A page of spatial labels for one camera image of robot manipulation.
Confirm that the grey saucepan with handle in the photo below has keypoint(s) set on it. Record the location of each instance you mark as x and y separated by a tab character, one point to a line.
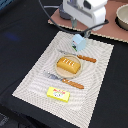
62	13

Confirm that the pink serving tray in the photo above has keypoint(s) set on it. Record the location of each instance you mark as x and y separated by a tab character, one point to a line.
111	30

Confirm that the fork with orange handle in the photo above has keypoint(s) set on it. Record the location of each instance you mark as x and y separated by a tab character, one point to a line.
54	77

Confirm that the beige bowl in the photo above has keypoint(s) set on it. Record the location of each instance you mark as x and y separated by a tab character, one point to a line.
122	15

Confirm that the knife with orange handle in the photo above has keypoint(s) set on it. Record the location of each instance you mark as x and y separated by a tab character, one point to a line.
79	56

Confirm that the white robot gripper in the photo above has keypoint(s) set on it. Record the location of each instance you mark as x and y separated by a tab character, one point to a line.
91	13

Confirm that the yellow butter box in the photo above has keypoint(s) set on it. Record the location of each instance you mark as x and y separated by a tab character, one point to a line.
58	94

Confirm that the beige round plate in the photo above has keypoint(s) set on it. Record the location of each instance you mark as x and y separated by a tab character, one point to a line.
65	74

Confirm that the orange bread loaf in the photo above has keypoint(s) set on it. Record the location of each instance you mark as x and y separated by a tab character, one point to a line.
68	65

